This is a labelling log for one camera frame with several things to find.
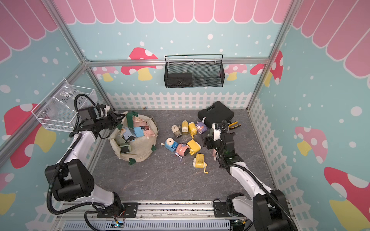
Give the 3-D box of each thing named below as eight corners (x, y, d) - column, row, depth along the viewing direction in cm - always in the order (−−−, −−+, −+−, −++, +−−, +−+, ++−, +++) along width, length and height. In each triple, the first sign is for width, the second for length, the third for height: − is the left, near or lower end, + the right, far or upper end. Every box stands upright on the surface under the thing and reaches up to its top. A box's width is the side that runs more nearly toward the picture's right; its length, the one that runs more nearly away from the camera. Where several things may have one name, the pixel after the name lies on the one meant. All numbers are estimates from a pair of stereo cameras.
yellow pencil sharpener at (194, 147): (192, 157, 95) (192, 154, 91) (183, 148, 99) (183, 145, 95) (201, 149, 98) (202, 146, 95) (193, 141, 102) (193, 138, 99)
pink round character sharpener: (174, 154, 96) (173, 150, 92) (179, 146, 100) (179, 141, 96) (184, 159, 94) (184, 155, 89) (189, 150, 98) (189, 146, 94)
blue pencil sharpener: (162, 145, 101) (161, 140, 95) (167, 140, 103) (166, 134, 98) (173, 153, 97) (172, 148, 91) (179, 148, 99) (178, 142, 94)
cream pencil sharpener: (175, 140, 104) (174, 134, 98) (172, 132, 108) (171, 125, 102) (183, 138, 105) (182, 132, 99) (180, 130, 110) (179, 123, 103)
